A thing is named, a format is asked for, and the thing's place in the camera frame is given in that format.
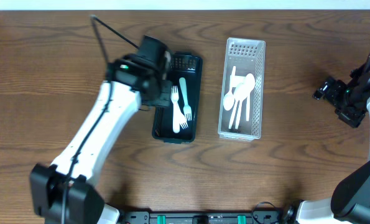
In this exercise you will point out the dark green plastic basket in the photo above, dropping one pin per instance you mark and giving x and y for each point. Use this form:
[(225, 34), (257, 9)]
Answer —
[(188, 66)]

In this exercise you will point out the white spoon bowl down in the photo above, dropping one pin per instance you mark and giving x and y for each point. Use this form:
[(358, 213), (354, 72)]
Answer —
[(229, 97)]

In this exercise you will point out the white plastic fork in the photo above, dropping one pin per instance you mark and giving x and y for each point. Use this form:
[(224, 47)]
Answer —
[(182, 120), (174, 99)]

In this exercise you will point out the clear plastic basket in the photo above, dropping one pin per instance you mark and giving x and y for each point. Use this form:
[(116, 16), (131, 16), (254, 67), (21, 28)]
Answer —
[(248, 56)]

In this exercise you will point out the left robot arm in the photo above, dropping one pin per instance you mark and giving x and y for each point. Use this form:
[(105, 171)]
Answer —
[(64, 191)]

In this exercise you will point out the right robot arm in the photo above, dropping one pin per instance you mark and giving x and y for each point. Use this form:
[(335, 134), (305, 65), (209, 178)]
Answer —
[(350, 200)]

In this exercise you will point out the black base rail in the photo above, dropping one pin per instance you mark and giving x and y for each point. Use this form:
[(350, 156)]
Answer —
[(262, 213)]

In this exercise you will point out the mint green plastic fork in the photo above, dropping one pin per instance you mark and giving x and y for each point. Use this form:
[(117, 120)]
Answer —
[(186, 108)]

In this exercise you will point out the white spoon horizontal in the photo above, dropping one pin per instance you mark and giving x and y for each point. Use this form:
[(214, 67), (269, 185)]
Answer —
[(239, 108)]

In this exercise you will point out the white label in clear basket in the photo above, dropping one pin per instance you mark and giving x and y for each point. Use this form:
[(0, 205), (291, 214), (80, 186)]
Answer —
[(235, 81)]

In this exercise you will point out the white spoon clear basket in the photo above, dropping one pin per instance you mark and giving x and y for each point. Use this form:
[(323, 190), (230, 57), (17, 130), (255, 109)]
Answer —
[(249, 82)]

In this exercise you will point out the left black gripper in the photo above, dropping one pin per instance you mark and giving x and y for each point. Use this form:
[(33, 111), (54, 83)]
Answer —
[(165, 94)]

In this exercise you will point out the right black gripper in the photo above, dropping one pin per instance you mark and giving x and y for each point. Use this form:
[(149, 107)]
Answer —
[(354, 119)]

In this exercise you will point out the white spoon bowl up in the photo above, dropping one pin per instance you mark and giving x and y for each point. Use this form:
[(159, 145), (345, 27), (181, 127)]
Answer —
[(233, 119)]

